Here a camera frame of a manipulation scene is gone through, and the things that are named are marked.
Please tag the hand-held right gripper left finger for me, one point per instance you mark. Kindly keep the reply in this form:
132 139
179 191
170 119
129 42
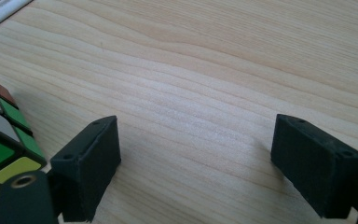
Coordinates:
87 168

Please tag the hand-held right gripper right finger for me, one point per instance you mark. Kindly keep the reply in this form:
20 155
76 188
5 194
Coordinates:
317 168

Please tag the multicoloured puzzle cube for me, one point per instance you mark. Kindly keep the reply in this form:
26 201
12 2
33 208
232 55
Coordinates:
0 146

